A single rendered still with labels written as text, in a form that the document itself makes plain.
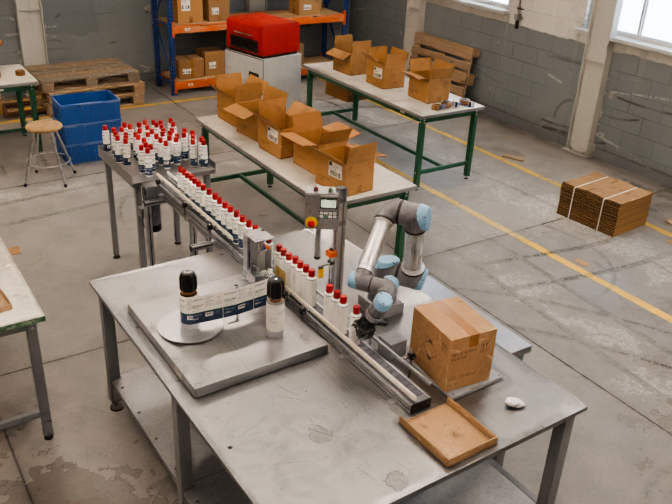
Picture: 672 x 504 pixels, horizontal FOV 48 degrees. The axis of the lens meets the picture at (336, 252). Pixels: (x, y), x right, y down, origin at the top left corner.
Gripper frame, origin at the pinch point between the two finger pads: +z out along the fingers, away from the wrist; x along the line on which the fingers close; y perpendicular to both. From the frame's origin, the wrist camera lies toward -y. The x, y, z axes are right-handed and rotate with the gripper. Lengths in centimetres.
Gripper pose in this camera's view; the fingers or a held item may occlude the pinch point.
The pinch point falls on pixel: (360, 337)
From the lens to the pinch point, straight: 352.9
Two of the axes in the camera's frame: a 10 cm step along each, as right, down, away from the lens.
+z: -3.2, 5.7, 7.6
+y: -8.3, 2.2, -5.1
